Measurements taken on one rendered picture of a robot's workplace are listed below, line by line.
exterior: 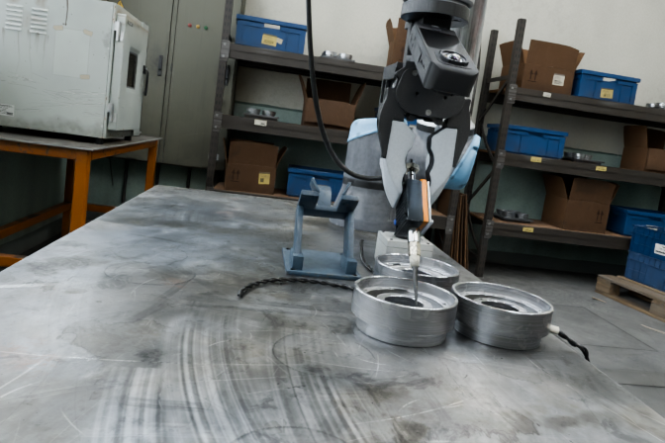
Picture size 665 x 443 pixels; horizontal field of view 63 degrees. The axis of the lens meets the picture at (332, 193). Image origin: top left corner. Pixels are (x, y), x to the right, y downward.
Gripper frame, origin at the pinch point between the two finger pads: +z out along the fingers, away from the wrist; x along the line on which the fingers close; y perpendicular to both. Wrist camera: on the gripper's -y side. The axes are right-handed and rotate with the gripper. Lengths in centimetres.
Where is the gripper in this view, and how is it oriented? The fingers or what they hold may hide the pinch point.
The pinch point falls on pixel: (412, 198)
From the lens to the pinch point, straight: 57.6
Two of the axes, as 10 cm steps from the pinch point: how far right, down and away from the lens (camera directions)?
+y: -1.3, -1.4, 9.8
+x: -9.8, -1.2, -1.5
